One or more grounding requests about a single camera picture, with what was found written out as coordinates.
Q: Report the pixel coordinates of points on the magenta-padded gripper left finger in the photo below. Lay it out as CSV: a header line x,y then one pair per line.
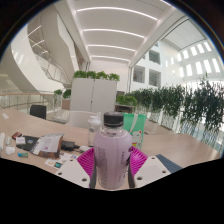
x,y
70,171

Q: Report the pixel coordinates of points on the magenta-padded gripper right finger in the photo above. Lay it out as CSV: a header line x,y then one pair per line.
x,y
150,170

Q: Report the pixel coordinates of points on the purple drink bottle black cap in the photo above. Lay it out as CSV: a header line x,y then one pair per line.
x,y
112,156

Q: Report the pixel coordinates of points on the colourful sticker sheet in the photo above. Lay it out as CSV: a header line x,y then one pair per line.
x,y
55,162

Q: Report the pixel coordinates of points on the dark blue keyboard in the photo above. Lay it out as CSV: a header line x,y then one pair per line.
x,y
170,163

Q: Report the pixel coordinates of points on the black power bank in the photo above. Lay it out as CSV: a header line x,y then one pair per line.
x,y
67,145

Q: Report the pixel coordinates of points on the green tote bag cat print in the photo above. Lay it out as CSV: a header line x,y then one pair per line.
x,y
137,128

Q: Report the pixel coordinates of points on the clear shaker bottle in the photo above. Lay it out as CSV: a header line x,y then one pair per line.
x,y
92,130

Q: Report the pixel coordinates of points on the black chair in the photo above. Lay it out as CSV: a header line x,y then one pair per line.
x,y
38,111

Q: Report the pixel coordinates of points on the potted plant planter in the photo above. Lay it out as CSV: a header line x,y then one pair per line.
x,y
66,100

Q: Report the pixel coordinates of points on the shelf unit with plants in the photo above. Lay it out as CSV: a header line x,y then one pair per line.
x,y
126,101

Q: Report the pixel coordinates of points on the white oblong device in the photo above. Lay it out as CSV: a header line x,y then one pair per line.
x,y
2,141

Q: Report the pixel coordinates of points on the white cabinet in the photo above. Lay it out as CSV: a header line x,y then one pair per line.
x,y
93,95

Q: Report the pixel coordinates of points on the row of tall green plants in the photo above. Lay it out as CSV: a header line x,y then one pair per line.
x,y
200,106

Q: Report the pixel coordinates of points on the green plants on cabinet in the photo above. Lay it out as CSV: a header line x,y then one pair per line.
x,y
96,75

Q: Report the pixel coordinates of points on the ceiling light strips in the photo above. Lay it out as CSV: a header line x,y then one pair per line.
x,y
113,31

